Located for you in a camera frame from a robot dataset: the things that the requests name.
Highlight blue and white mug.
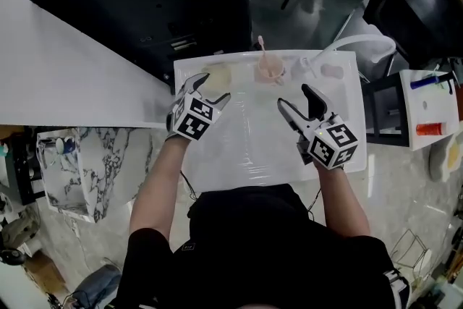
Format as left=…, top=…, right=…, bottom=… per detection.
left=54, top=137, right=77, bottom=156

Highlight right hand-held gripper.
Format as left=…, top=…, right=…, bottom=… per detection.
left=277, top=83, right=360, bottom=171

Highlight person's black shirt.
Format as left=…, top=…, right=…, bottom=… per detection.
left=121, top=183, right=412, bottom=309

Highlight wire frame lampshade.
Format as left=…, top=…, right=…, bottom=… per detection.
left=388, top=227, right=434, bottom=271

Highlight marble pattern cabinet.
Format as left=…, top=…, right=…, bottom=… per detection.
left=35, top=126, right=155, bottom=224

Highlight person's right forearm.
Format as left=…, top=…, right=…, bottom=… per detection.
left=313, top=161, right=372, bottom=238

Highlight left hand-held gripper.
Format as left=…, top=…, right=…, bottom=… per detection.
left=166, top=72, right=232, bottom=142

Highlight white curved faucet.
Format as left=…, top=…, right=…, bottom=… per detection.
left=291, top=33, right=398, bottom=81

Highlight pink cup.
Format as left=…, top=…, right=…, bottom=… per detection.
left=255, top=53, right=286, bottom=86

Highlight black cable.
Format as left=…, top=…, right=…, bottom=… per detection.
left=307, top=187, right=323, bottom=221
left=179, top=172, right=198, bottom=202

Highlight egg shaped cushion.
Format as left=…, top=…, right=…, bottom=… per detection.
left=429, top=130, right=463, bottom=182

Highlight pink toothbrush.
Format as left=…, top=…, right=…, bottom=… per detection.
left=257, top=35, right=271, bottom=64

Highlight black mesh office chair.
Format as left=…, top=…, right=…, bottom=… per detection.
left=362, top=0, right=463, bottom=67

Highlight folded blue jeans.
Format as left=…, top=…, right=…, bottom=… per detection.
left=72, top=263, right=123, bottom=309

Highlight orange bottle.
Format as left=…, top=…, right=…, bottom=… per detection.
left=415, top=122, right=444, bottom=137

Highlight white sink basin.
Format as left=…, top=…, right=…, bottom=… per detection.
left=173, top=49, right=368, bottom=193

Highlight person's left forearm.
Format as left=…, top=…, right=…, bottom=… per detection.
left=129, top=133, right=192, bottom=253

